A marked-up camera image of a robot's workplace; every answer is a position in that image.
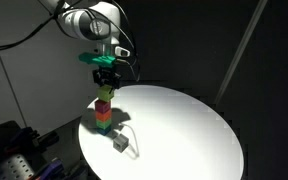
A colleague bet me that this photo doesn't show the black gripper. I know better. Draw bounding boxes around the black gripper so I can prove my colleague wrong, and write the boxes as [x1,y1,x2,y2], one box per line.
[92,65,122,98]

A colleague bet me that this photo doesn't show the yellow block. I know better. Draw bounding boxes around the yellow block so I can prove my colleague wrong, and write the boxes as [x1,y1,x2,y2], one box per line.
[96,85,116,103]

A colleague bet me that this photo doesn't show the pink block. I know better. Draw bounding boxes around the pink block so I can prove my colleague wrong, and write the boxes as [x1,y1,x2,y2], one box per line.
[94,99,112,114]

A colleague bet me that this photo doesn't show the green block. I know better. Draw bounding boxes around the green block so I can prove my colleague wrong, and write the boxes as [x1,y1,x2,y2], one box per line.
[95,118,113,131]

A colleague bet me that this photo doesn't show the blue block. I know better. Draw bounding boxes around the blue block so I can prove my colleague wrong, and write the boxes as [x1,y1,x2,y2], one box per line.
[96,125,113,137]

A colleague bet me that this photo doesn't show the purple clamp with orange tips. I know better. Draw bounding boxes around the purple clamp with orange tips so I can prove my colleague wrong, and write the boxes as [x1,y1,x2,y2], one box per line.
[3,127,40,153]

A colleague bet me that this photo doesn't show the perforated metal board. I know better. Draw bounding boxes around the perforated metal board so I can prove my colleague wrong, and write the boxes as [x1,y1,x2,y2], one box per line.
[0,153,36,180]

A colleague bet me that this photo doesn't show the teal camera mount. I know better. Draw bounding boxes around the teal camera mount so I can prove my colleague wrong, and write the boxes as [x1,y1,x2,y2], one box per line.
[78,51,117,68]

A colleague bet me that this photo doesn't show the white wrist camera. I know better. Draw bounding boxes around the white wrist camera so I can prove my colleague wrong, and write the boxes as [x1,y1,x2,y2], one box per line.
[114,46,132,58]

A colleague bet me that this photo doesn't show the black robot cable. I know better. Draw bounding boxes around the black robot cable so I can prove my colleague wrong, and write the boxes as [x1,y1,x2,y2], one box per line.
[0,0,142,83]

